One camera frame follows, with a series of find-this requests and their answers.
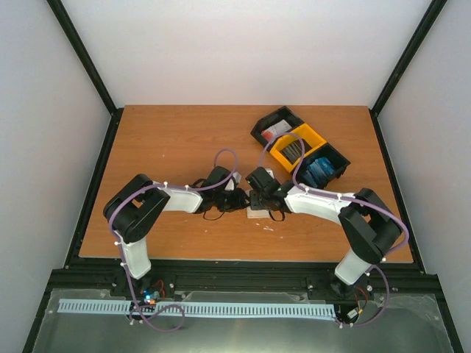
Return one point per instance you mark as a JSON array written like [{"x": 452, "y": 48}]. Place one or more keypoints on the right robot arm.
[{"x": 371, "y": 229}]

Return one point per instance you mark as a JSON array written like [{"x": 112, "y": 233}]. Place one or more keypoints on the small electronics board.
[{"x": 151, "y": 296}]

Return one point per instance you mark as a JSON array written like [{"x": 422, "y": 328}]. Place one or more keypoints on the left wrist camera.
[{"x": 233, "y": 182}]

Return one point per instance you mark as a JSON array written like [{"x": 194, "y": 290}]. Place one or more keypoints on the light blue cable duct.
[{"x": 206, "y": 309}]

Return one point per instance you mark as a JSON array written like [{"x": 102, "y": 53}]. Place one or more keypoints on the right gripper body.
[{"x": 258, "y": 204}]

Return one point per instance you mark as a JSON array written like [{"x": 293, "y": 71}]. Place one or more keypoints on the red white cards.
[{"x": 276, "y": 129}]

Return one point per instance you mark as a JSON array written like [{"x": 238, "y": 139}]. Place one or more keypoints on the dark grey cards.
[{"x": 293, "y": 151}]

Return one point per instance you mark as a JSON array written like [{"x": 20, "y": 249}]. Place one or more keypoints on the yellow bin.
[{"x": 301, "y": 140}]

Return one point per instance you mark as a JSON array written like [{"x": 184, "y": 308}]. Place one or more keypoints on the black aluminium rail base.
[{"x": 175, "y": 276}]

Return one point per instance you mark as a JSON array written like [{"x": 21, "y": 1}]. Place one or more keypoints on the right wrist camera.
[{"x": 270, "y": 172}]

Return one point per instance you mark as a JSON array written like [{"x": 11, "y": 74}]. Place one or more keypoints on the black bin with blue cards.
[{"x": 338, "y": 160}]

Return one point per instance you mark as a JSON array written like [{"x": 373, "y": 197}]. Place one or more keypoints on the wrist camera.
[
  {"x": 233, "y": 182},
  {"x": 270, "y": 172}
]

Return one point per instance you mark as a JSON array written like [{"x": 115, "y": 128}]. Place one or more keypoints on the black frame post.
[
  {"x": 420, "y": 33},
  {"x": 64, "y": 20}
]

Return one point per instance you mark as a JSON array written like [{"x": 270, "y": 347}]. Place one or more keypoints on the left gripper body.
[{"x": 225, "y": 204}]

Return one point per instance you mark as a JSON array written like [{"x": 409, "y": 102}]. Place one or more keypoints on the blue cards stack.
[{"x": 321, "y": 169}]

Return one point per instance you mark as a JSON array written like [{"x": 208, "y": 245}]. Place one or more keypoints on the beige card holder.
[{"x": 257, "y": 214}]

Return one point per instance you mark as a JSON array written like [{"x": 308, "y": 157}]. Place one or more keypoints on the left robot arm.
[{"x": 133, "y": 211}]

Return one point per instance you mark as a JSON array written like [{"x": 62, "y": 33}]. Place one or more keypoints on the right black frame post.
[{"x": 420, "y": 33}]

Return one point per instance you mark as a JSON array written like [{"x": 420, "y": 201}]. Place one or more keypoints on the left black frame post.
[{"x": 64, "y": 20}]

